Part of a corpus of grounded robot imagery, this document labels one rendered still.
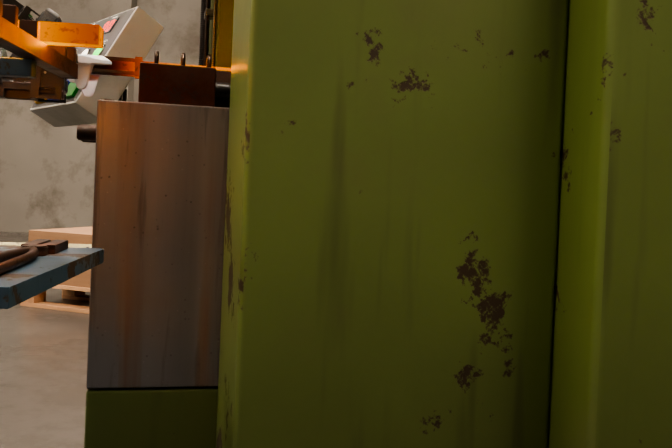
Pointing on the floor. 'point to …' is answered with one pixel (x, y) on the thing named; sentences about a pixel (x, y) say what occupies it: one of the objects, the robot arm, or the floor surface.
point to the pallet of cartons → (75, 287)
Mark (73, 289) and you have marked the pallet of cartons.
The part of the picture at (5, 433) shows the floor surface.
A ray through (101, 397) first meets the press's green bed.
